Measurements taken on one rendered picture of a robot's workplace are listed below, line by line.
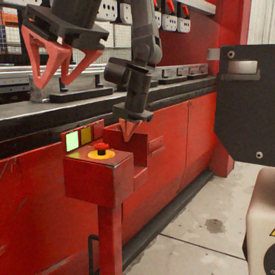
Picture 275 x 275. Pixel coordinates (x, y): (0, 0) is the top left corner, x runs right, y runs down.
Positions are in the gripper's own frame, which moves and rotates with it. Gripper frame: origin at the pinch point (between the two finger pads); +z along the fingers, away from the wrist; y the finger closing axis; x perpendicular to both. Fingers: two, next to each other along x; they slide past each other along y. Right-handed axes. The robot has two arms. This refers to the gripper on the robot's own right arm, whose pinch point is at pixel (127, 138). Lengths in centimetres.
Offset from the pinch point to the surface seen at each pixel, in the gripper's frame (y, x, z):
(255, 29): 51, -728, -66
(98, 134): 10.2, -0.6, 2.6
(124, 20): 37, -51, -30
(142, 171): -6.8, -1.1, 8.3
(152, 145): 10, -56, 24
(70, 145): 10.2, 12.5, 2.6
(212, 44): 22, -175, -25
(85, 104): 22.8, -10.5, -1.2
